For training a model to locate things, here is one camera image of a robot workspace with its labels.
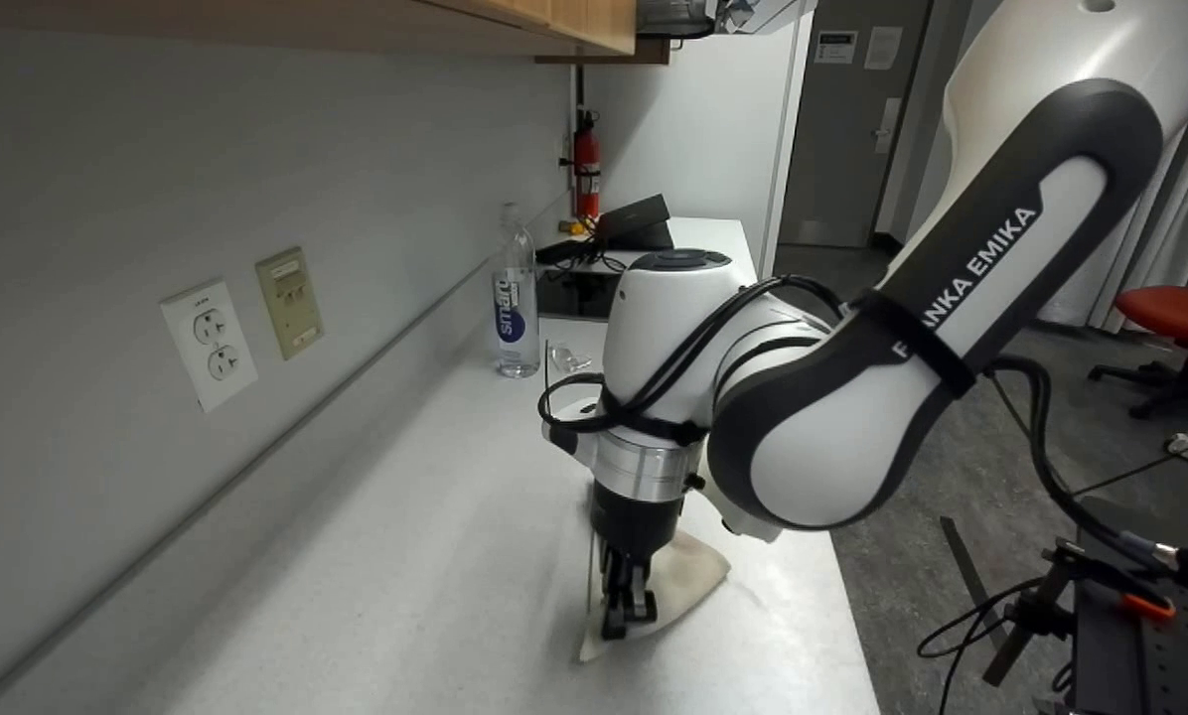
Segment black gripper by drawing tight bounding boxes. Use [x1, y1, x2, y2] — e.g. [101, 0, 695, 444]
[584, 478, 690, 642]

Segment beige cloth towel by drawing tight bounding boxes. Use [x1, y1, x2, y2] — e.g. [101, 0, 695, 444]
[571, 494, 735, 669]

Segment clear plastic wrapper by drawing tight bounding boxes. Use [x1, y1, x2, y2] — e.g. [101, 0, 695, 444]
[540, 337, 593, 383]

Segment clear bottle with blue label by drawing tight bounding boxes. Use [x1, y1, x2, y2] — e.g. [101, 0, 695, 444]
[489, 198, 546, 383]

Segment black wedge-shaped stand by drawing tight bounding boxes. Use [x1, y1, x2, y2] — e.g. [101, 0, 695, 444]
[531, 190, 678, 262]

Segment black clamp stand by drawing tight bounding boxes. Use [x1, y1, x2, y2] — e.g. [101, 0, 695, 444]
[983, 560, 1079, 691]

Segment red fire extinguisher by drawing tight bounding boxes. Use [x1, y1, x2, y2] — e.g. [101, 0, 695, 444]
[562, 64, 607, 232]

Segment gray door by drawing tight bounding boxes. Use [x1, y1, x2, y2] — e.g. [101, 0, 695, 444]
[774, 0, 946, 253]

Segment white power outlet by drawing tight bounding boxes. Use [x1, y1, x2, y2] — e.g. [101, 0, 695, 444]
[156, 273, 264, 419]

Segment white paper sign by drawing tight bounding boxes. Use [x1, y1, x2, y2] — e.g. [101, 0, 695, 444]
[807, 25, 862, 70]
[862, 21, 911, 77]

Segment steel range hood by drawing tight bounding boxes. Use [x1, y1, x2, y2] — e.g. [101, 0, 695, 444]
[637, 0, 816, 40]

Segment red office chair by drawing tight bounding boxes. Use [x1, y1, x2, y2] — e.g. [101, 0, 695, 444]
[1083, 233, 1188, 424]

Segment thin black floor cable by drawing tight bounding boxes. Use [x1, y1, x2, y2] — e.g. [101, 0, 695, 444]
[914, 578, 1021, 715]

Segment beige wall plate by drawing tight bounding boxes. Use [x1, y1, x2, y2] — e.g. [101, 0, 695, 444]
[249, 244, 325, 366]

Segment orange-handled black clamp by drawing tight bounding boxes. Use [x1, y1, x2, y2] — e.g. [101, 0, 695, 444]
[1042, 531, 1184, 633]

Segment wooden wall cabinet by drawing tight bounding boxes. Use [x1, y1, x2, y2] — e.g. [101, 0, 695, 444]
[0, 0, 677, 66]

